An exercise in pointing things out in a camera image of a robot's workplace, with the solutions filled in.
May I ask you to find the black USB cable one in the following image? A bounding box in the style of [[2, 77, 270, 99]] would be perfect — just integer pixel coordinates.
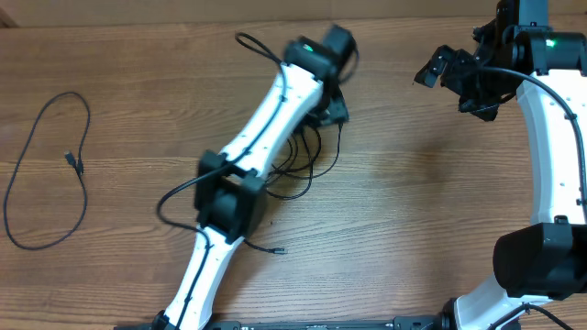
[[3, 91, 92, 251]]

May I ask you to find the black USB cable two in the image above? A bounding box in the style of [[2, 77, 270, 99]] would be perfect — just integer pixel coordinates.
[[242, 123, 322, 256]]

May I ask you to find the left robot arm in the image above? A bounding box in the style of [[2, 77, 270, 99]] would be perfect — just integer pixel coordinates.
[[151, 25, 359, 330]]

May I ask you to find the black USB cable three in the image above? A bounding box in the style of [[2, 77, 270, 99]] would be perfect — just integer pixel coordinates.
[[265, 121, 344, 202]]

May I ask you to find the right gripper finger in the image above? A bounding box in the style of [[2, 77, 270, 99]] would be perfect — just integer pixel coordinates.
[[414, 45, 456, 88], [458, 96, 500, 122]]

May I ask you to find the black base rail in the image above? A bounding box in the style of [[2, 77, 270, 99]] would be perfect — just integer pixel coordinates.
[[114, 300, 522, 330]]

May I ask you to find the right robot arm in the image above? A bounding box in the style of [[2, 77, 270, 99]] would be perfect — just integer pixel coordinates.
[[393, 0, 586, 329]]

